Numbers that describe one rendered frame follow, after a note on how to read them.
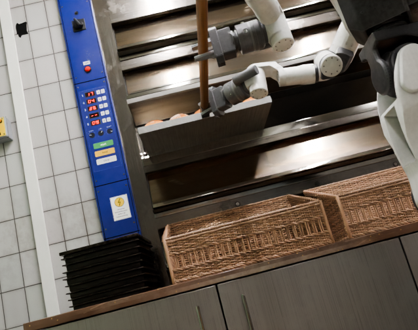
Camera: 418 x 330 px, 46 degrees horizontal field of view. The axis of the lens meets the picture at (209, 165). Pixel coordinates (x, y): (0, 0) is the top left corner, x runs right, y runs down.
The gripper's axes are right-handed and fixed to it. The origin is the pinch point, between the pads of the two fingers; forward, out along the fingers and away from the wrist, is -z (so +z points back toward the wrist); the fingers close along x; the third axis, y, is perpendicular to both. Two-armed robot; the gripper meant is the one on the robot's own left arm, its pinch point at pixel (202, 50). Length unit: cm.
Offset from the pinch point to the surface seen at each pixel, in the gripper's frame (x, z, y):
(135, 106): -17, -35, 65
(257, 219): 49, 2, 31
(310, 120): 5, 38, 85
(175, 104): -16, -19, 73
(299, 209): 49, 17, 32
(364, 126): 13, 62, 90
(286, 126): 5, 27, 83
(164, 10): -68, -13, 79
